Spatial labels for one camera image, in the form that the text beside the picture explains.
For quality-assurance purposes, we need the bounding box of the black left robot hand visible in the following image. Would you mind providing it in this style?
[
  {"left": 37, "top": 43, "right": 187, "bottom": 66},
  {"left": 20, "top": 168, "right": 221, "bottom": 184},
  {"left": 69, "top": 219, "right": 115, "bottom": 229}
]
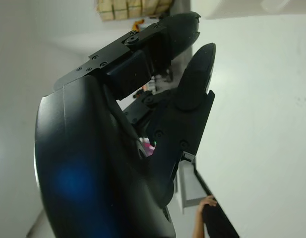
[{"left": 33, "top": 11, "right": 216, "bottom": 238}]

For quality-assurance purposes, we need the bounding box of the person with bare forearm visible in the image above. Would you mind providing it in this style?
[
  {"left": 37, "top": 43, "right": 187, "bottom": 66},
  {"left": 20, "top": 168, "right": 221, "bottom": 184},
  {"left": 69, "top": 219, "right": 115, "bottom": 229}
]
[{"left": 191, "top": 195, "right": 241, "bottom": 238}]

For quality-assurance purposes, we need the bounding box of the wooden shipping crate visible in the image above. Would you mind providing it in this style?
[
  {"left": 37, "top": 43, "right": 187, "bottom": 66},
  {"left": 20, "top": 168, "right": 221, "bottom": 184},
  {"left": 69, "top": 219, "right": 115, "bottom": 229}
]
[{"left": 94, "top": 0, "right": 174, "bottom": 22}]

